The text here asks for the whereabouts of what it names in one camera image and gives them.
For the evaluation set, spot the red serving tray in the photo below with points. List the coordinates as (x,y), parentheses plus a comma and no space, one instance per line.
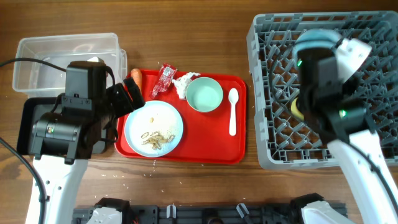
(205,137)

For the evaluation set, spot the food scraps on plate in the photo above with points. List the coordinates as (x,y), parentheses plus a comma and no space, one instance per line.
(159,133)

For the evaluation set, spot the orange carrot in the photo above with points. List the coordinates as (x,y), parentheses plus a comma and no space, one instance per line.
(136,75)

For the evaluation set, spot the light blue plate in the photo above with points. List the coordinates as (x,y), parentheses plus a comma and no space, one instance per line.
(137,122)

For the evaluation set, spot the crumpled white napkin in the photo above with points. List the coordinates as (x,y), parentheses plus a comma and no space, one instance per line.
(181,84)

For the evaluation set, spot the black plastic tray bin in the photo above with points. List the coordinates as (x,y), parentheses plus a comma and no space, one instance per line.
(33,109)

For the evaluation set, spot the red snack wrapper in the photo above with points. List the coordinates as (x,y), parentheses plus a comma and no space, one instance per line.
(165,77)

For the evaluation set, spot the light blue bowl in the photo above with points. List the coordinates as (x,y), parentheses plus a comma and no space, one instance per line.
(315,38)

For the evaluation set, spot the mint green bowl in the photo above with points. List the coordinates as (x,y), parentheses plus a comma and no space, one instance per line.
(204,94)

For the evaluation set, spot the white plastic spoon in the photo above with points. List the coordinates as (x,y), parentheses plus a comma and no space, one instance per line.
(233,98)

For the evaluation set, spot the grey dishwasher rack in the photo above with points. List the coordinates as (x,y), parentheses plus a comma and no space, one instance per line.
(282,141)

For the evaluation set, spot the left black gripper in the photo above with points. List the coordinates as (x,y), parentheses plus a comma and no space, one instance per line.
(125,105)

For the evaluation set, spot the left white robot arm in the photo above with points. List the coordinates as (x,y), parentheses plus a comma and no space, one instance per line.
(61,141)

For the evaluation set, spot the yellow plastic cup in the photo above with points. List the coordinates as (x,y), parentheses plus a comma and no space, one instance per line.
(295,109)

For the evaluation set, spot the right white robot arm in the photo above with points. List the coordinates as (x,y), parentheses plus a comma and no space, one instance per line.
(343,123)

